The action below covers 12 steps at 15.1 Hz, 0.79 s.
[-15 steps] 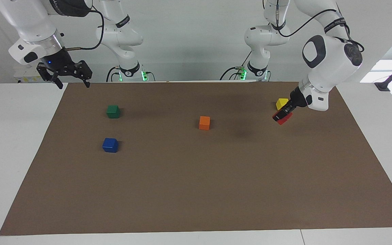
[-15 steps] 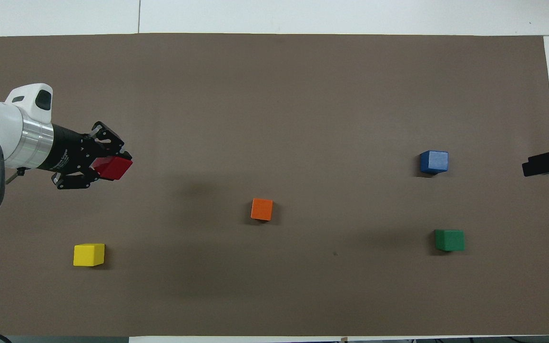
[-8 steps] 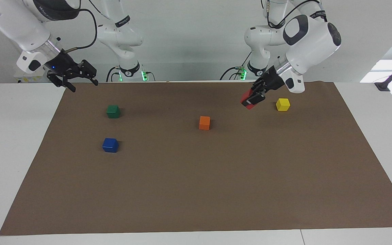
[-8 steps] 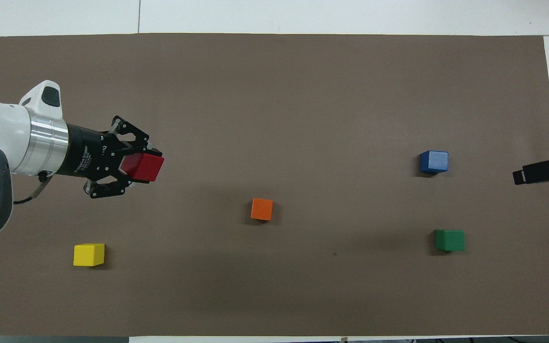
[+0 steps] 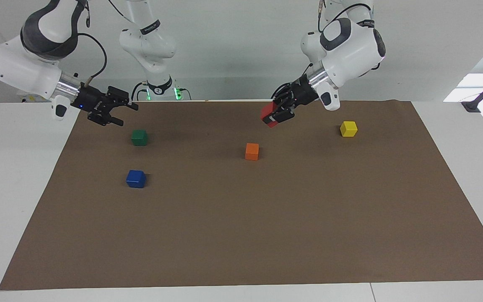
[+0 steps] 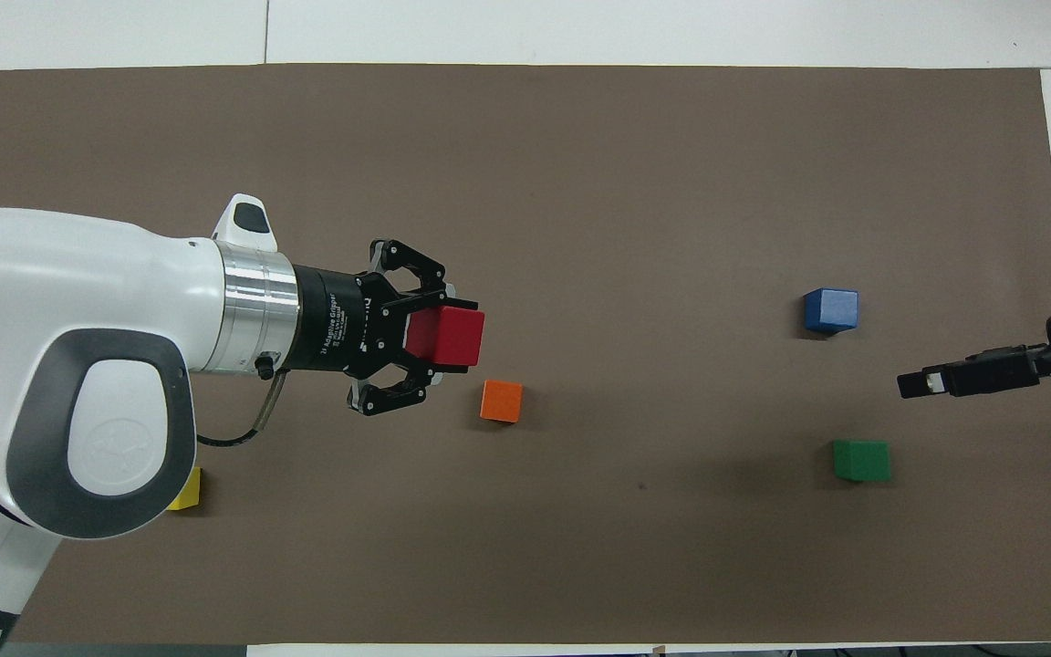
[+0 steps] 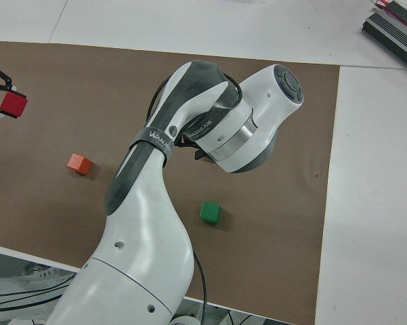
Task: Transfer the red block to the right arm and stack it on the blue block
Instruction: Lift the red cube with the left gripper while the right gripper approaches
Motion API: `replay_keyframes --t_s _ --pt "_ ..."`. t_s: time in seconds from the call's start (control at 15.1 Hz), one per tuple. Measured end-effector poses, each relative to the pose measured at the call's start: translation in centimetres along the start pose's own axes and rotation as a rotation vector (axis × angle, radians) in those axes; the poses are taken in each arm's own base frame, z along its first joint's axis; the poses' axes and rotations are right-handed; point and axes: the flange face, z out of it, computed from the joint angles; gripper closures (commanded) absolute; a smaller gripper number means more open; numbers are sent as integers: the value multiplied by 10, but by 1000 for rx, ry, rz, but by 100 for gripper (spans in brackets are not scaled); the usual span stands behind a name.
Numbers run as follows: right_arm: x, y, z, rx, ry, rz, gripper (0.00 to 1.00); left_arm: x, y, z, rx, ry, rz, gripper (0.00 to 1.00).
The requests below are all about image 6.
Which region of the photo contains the yellow cube block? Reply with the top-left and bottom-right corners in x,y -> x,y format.
167,466 -> 203,513

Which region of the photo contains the blue cube block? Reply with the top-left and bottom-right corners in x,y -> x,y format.
803,287 -> 860,334

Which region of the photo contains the brown table mat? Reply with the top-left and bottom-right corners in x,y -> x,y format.
0,63 -> 1051,645

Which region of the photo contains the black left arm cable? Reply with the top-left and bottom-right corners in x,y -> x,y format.
196,369 -> 290,449

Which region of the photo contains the red cube block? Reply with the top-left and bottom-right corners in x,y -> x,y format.
403,306 -> 487,369

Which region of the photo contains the green cube block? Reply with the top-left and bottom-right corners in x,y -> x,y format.
832,439 -> 892,483

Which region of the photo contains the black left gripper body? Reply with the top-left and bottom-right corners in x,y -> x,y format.
293,263 -> 410,377

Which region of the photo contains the orange cube block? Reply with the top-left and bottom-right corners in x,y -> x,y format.
479,379 -> 525,424

